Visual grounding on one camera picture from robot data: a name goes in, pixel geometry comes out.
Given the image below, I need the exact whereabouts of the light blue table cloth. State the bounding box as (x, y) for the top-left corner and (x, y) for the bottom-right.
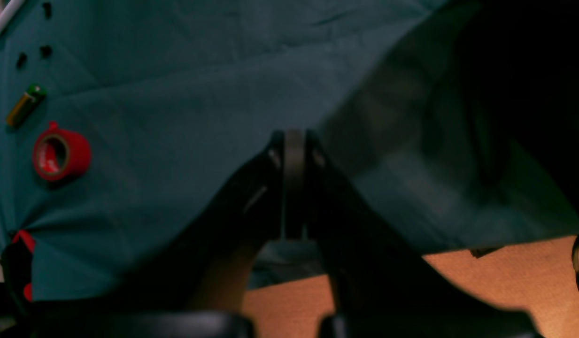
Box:
(0, 0), (579, 301)

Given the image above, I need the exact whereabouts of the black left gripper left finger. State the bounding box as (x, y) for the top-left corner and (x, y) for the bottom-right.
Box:
(33, 131), (286, 338)

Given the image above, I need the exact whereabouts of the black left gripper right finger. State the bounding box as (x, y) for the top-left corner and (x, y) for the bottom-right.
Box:
(301, 131), (540, 338)

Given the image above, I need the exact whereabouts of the red tape roll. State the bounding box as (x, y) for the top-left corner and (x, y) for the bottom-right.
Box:
(32, 121), (92, 183)

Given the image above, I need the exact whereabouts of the black white marker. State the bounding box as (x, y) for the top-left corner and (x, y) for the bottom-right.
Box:
(0, 0), (26, 35)

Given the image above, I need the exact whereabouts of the orange black tool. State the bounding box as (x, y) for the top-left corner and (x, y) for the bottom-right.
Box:
(1, 230), (36, 306)

